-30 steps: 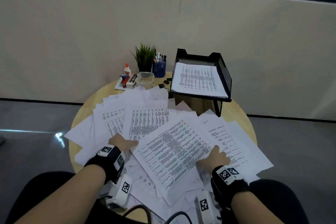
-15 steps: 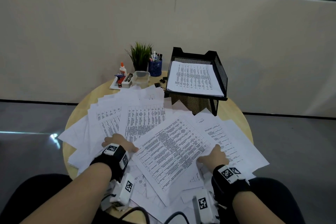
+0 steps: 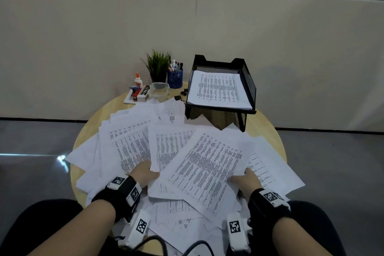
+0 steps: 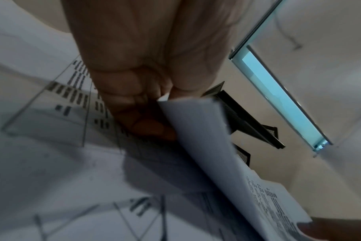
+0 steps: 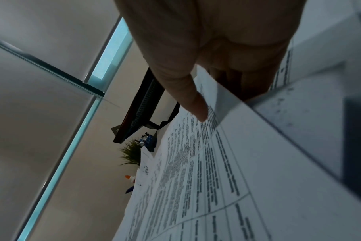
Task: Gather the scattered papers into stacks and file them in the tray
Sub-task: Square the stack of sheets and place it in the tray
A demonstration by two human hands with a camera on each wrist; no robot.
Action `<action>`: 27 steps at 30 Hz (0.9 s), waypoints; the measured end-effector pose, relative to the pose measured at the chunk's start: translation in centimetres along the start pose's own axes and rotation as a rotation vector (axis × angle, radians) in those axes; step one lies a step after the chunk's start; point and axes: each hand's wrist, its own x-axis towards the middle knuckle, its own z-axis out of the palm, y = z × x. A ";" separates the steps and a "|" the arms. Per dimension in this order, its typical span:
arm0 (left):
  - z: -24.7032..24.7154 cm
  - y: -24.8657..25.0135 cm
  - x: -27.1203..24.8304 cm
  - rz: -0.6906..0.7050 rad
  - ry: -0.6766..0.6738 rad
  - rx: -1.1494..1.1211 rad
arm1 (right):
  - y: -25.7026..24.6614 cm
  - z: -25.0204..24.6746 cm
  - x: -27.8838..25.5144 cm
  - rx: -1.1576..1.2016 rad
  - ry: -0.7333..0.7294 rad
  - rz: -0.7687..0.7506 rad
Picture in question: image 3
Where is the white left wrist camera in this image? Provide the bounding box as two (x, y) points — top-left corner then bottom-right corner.
(118, 209), (151, 249)

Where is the black camera cable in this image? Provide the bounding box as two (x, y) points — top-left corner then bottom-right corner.
(180, 239), (216, 256)
(112, 234), (168, 256)

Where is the black right camera cable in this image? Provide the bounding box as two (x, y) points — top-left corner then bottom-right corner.
(180, 239), (216, 256)

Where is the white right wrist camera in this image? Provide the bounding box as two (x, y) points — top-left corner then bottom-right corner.
(226, 212), (251, 253)

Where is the black wrist band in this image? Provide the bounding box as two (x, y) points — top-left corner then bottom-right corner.
(91, 174), (143, 223)
(247, 188), (292, 234)

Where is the person's right forearm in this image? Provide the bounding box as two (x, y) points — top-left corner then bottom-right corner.
(271, 216), (328, 256)

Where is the blue mesh pen holder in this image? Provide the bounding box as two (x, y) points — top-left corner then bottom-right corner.
(167, 69), (184, 89)

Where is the person's left forearm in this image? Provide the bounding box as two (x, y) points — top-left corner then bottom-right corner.
(28, 200), (116, 256)

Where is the clear plastic box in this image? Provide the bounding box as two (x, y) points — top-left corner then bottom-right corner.
(149, 82), (170, 100)

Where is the black left wrist band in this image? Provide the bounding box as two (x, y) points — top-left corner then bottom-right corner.
(91, 174), (143, 223)

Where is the pile of printed papers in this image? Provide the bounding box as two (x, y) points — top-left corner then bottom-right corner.
(65, 98), (306, 256)

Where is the white tray with stapler items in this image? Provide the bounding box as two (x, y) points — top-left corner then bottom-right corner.
(123, 88), (150, 105)

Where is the person's right hand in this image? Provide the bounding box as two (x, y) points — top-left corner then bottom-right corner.
(228, 168), (263, 200)

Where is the round wooden table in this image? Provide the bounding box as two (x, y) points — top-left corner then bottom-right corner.
(69, 81), (288, 208)

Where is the heap of black binder clips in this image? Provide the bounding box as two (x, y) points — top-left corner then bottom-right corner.
(174, 88), (189, 103)

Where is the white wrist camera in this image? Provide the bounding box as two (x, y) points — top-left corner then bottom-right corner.
(118, 209), (151, 249)
(226, 212), (251, 253)

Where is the bunch of marker pens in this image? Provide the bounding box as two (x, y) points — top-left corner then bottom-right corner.
(168, 58), (184, 73)

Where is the black right wrist band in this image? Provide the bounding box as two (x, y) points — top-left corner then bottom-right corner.
(247, 188), (292, 234)

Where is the white box black label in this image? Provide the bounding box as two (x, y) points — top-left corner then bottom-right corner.
(137, 84), (151, 102)

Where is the black mesh paper tray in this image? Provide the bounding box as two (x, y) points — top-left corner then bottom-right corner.
(184, 54), (257, 133)

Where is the green potted plant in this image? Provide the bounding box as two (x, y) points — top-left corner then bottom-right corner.
(141, 49), (172, 83)

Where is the person's left hand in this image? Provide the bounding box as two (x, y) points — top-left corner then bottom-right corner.
(129, 160), (161, 189)

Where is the black left camera cable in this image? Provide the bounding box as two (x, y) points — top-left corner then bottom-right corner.
(112, 234), (168, 256)

